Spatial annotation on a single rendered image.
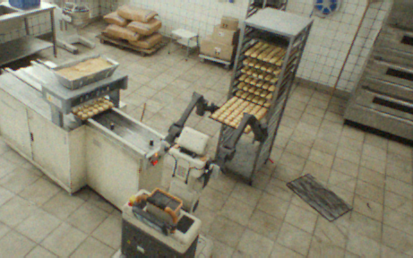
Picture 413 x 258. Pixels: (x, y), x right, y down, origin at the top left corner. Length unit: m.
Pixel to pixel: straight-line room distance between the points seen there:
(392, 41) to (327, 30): 1.39
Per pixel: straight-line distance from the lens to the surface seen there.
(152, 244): 2.75
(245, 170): 4.22
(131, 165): 3.18
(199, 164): 2.56
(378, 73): 5.60
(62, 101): 3.23
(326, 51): 6.66
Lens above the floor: 2.81
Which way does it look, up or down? 32 degrees down
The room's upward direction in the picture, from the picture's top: 8 degrees clockwise
